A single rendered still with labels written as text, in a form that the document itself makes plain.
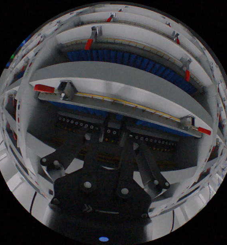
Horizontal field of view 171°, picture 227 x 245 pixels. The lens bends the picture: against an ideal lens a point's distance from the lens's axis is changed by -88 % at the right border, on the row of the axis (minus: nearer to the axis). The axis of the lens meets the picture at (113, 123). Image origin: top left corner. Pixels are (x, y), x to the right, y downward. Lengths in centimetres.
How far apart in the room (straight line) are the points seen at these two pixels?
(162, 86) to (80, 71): 14
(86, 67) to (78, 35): 19
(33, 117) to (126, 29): 38
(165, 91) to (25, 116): 35
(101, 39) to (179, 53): 23
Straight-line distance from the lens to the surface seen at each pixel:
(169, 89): 16
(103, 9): 65
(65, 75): 16
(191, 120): 22
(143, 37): 26
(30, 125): 32
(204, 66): 50
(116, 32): 27
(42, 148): 24
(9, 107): 99
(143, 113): 17
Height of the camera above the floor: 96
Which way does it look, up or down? 9 degrees up
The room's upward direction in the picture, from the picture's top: 167 degrees counter-clockwise
